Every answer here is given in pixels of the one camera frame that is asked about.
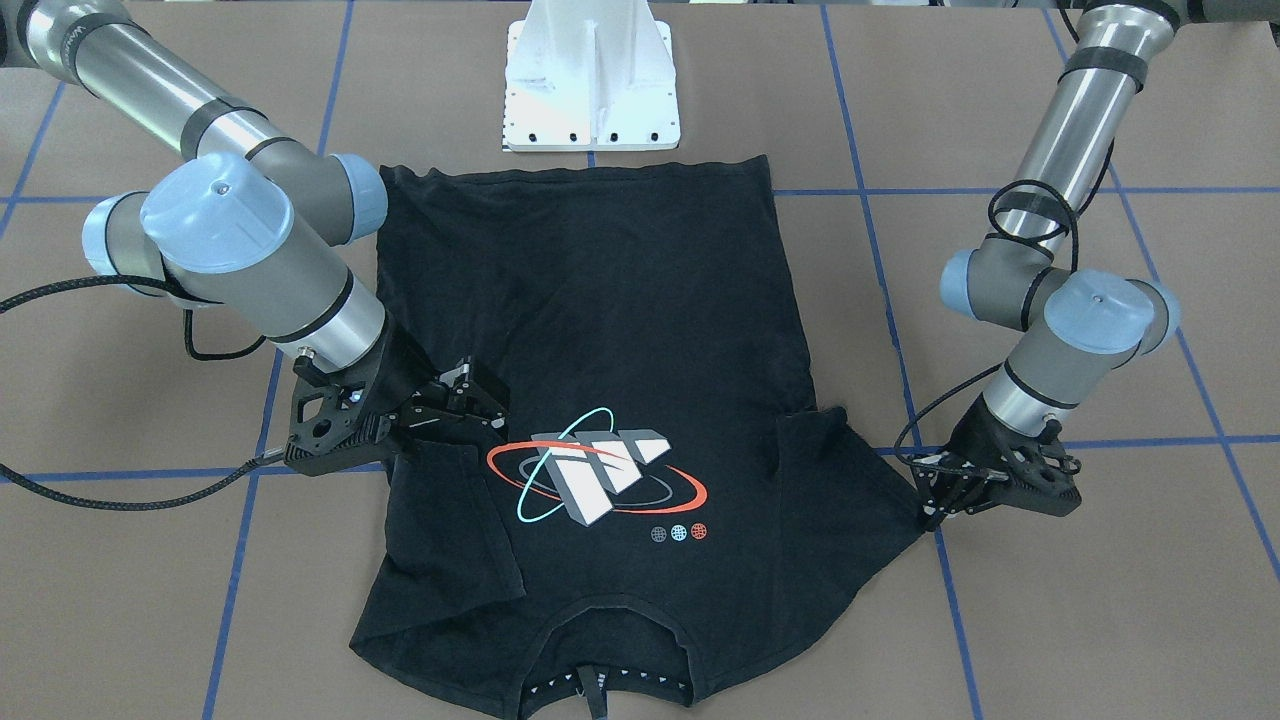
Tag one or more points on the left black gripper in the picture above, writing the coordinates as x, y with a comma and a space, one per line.
968, 442

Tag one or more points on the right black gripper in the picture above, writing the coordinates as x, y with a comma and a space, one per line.
404, 372

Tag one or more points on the black graphic t-shirt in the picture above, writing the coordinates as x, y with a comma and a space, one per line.
669, 512

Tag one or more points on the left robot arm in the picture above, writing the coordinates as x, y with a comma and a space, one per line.
1076, 324

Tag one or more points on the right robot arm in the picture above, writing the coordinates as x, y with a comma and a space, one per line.
252, 220

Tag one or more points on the brown paper table cover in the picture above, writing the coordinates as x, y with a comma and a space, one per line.
887, 130

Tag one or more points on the white camera mast base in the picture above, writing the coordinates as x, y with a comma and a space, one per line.
590, 76

